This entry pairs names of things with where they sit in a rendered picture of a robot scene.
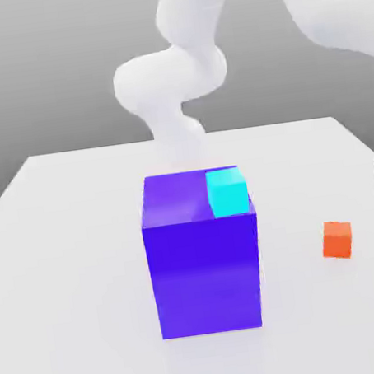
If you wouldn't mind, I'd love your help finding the small cyan cube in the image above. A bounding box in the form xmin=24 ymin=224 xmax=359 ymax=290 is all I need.
xmin=204 ymin=165 xmax=252 ymax=221

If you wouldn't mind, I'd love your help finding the small orange cube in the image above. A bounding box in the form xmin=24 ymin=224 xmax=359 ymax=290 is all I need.
xmin=318 ymin=218 xmax=356 ymax=263

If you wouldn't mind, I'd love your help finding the large purple box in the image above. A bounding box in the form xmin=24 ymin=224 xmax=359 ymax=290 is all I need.
xmin=134 ymin=162 xmax=272 ymax=342

